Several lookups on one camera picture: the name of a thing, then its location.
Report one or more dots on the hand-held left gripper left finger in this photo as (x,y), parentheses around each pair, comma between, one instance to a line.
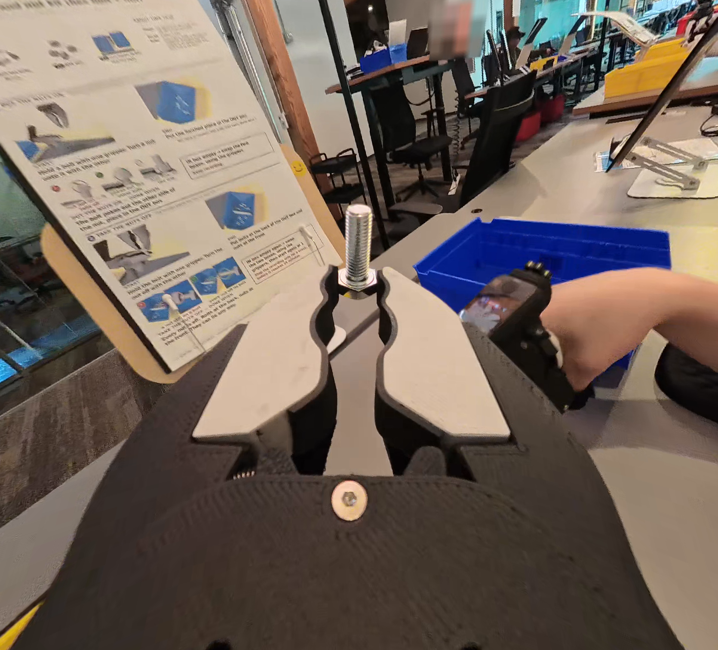
(269,369)

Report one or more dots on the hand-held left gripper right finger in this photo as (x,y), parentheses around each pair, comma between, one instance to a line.
(437,369)

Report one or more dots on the blue parts bin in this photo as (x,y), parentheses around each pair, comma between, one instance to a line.
(505,246)

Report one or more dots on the steel hex bolt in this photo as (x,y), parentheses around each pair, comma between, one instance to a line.
(359,246)

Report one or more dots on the yellow parts bin with divider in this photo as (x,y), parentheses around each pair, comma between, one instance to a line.
(14,633)

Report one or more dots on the person's right hand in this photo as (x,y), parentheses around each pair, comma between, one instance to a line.
(594,324)

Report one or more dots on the black slatted-back chair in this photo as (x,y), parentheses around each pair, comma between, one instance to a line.
(496,145)

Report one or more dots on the instruction sheet on stand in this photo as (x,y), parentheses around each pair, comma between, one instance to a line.
(314,195)

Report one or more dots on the black padded wrist rest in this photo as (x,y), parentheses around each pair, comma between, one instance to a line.
(690,386)

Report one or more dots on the black rolling cart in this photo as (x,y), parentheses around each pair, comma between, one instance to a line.
(336,195)

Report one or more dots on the red stool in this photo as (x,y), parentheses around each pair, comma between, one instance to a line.
(527,128)

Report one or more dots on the yellow smiley sticker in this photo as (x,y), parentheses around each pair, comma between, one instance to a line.
(299,167)

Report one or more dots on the white metal board stand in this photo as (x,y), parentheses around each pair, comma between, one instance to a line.
(667,162)

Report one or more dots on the black office chair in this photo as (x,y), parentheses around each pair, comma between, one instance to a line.
(401,122)

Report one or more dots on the glass partition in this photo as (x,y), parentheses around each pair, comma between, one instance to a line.
(33,296)

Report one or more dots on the printed instruction sheet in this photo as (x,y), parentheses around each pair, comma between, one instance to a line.
(140,156)

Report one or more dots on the black tilted display board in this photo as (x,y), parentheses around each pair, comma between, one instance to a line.
(662,100)

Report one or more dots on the wood-top standing desk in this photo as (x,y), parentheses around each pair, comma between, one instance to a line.
(392,72)

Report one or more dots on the black floor lamp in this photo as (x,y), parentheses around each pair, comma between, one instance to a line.
(348,100)

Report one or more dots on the blue storage box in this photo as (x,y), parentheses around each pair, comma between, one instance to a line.
(387,60)

